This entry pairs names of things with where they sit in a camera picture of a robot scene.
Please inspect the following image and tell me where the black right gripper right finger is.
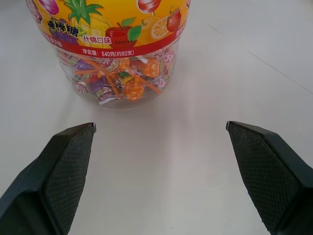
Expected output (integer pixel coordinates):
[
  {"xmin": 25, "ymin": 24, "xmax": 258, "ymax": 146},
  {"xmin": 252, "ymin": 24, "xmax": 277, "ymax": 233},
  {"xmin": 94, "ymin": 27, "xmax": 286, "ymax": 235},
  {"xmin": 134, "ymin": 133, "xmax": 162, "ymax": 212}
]
[{"xmin": 226, "ymin": 120, "xmax": 313, "ymax": 235}]

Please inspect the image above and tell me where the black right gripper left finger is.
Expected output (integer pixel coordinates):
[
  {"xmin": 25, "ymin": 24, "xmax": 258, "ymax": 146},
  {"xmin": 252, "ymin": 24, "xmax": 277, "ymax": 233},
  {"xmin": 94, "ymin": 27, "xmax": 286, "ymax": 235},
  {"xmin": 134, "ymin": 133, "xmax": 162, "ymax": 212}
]
[{"xmin": 0, "ymin": 122, "xmax": 97, "ymax": 235}]

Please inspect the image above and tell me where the pink candy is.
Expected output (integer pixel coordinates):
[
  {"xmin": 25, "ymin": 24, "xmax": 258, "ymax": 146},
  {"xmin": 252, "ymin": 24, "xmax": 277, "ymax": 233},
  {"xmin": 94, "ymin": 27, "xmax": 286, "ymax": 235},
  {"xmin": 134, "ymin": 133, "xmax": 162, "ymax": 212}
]
[
  {"xmin": 160, "ymin": 52, "xmax": 177, "ymax": 74},
  {"xmin": 71, "ymin": 82, "xmax": 90, "ymax": 95}
]

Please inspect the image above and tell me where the orange candy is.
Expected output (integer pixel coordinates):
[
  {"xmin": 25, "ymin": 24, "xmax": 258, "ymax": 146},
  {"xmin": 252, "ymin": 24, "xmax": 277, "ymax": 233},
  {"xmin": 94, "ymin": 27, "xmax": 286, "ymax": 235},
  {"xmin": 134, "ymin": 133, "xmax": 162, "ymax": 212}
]
[
  {"xmin": 122, "ymin": 84, "xmax": 145, "ymax": 102},
  {"xmin": 141, "ymin": 59, "xmax": 159, "ymax": 78}
]

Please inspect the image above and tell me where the purple candy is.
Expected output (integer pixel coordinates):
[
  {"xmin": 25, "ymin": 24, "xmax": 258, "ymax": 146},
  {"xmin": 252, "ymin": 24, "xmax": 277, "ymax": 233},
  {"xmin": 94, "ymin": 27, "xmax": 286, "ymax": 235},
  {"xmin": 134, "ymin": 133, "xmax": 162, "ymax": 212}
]
[{"xmin": 73, "ymin": 58, "xmax": 98, "ymax": 74}]

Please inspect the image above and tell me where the clear plastic lollipop jar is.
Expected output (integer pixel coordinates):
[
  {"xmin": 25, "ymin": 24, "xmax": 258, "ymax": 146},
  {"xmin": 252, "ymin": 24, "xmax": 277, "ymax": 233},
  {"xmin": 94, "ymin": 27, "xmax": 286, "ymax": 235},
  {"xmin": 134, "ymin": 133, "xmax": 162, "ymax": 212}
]
[{"xmin": 26, "ymin": 0, "xmax": 189, "ymax": 109}]

